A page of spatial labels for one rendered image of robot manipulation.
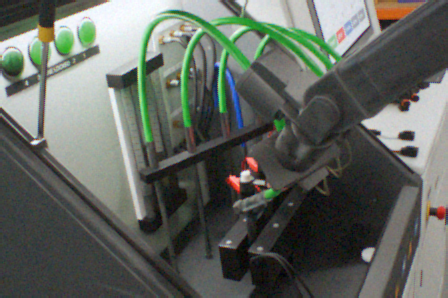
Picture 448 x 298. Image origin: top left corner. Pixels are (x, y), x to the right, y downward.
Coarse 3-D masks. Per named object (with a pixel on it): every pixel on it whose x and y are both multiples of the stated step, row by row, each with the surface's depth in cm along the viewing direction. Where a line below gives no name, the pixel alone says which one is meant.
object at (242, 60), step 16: (160, 16) 85; (176, 16) 82; (192, 16) 80; (144, 32) 91; (208, 32) 78; (144, 48) 94; (224, 48) 76; (144, 64) 97; (240, 64) 75; (144, 80) 99; (144, 96) 101; (144, 112) 102; (144, 128) 104; (272, 192) 80
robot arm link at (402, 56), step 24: (432, 0) 44; (408, 24) 45; (432, 24) 44; (360, 48) 52; (384, 48) 48; (408, 48) 46; (432, 48) 45; (336, 72) 52; (360, 72) 50; (384, 72) 49; (408, 72) 47; (432, 72) 46; (312, 96) 55; (336, 96) 53; (360, 96) 51; (384, 96) 50; (360, 120) 52
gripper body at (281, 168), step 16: (256, 144) 70; (272, 144) 70; (336, 144) 71; (256, 160) 70; (272, 160) 69; (288, 160) 66; (304, 160) 64; (320, 160) 70; (272, 176) 69; (288, 176) 69
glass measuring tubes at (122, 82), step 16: (128, 64) 108; (160, 64) 113; (112, 80) 104; (128, 80) 104; (112, 96) 106; (128, 96) 106; (160, 96) 116; (128, 112) 107; (160, 112) 117; (128, 128) 109; (160, 128) 120; (128, 144) 111; (144, 144) 114; (160, 144) 118; (128, 160) 112; (144, 160) 117; (160, 160) 119; (128, 176) 114; (176, 176) 125; (144, 192) 115; (176, 192) 126; (144, 208) 119; (176, 208) 125; (144, 224) 118; (160, 224) 120
